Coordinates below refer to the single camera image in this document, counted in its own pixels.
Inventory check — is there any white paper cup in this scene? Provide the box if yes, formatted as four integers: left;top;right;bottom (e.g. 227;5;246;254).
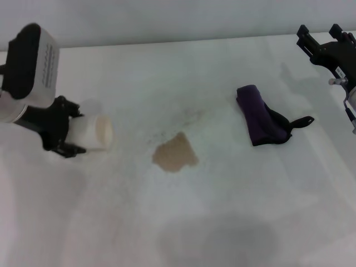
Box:
67;114;113;154

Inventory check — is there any brown water stain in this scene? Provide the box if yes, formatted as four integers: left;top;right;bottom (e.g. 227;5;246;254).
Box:
151;132;200;173

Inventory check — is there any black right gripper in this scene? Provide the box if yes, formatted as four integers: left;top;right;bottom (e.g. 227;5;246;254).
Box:
296;23;356;82

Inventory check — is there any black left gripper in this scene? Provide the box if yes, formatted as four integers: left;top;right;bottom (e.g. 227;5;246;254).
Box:
19;95;87;159

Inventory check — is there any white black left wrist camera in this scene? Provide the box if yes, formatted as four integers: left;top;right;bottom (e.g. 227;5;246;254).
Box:
4;23;61;107

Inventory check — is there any purple rag with black trim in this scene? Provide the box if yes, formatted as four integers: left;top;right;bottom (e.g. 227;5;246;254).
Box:
236;85;315;147

